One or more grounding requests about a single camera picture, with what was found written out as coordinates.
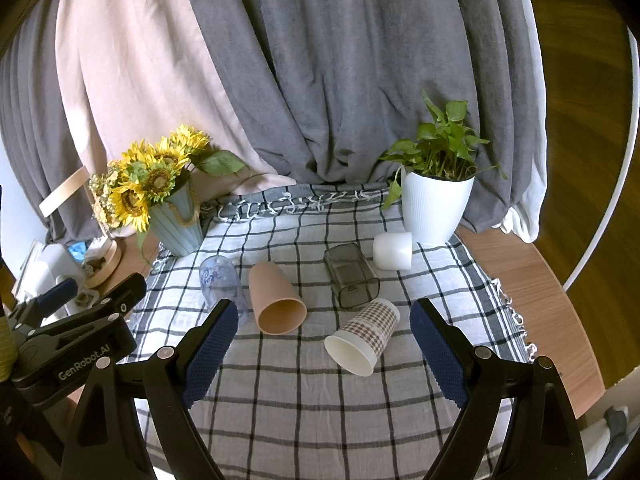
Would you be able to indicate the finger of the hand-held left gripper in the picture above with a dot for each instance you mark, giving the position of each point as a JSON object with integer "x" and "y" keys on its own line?
{"x": 55, "y": 296}
{"x": 125, "y": 292}

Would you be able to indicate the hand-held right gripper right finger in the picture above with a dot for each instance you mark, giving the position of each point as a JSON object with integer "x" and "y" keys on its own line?
{"x": 440, "y": 355}

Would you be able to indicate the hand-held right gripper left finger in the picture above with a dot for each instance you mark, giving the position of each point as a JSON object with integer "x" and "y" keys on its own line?
{"x": 212, "y": 350}

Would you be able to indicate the clear plastic cup blue print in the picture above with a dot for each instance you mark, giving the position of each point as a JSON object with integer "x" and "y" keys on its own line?
{"x": 220, "y": 280}

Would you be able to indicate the checked paper cup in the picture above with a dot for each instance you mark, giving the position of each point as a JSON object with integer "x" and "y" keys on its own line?
{"x": 370, "y": 327}

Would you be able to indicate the beige plastic cup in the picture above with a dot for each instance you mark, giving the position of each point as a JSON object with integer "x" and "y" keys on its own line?
{"x": 272, "y": 292}

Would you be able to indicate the white plastic cup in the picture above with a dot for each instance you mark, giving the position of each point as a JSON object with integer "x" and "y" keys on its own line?
{"x": 392, "y": 252}

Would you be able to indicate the dark transparent square cup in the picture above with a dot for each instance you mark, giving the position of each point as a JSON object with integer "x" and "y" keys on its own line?
{"x": 350, "y": 272}

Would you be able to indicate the white appliance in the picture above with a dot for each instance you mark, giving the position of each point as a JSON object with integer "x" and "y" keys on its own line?
{"x": 50, "y": 267}

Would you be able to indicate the round wooden box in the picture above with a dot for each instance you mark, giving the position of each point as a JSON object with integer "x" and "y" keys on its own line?
{"x": 107, "y": 262}

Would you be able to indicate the light blue ribbed vase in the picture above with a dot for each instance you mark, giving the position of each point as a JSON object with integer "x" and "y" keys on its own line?
{"x": 180, "y": 230}

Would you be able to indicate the checked tablecloth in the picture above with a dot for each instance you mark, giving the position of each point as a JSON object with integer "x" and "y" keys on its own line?
{"x": 300, "y": 385}

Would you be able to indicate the sunflower bouquet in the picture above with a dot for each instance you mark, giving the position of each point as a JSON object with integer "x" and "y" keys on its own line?
{"x": 160, "y": 177}

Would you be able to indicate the white ribbed plant pot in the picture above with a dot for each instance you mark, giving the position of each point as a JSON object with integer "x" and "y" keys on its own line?
{"x": 435, "y": 210}

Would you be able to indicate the white hoop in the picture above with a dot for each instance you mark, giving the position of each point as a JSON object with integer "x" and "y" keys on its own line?
{"x": 570, "y": 282}

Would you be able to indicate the white sheer curtain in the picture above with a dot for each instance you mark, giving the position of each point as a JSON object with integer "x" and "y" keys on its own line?
{"x": 525, "y": 222}

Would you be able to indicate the grey curtain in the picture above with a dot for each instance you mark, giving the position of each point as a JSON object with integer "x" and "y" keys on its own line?
{"x": 30, "y": 135}
{"x": 350, "y": 85}

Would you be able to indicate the grey cloth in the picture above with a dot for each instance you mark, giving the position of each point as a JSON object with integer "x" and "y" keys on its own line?
{"x": 617, "y": 427}

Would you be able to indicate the pink curtain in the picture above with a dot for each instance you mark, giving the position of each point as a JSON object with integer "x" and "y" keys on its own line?
{"x": 150, "y": 85}

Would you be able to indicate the green leafy plant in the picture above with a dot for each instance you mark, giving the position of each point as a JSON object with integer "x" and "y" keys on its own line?
{"x": 440, "y": 135}

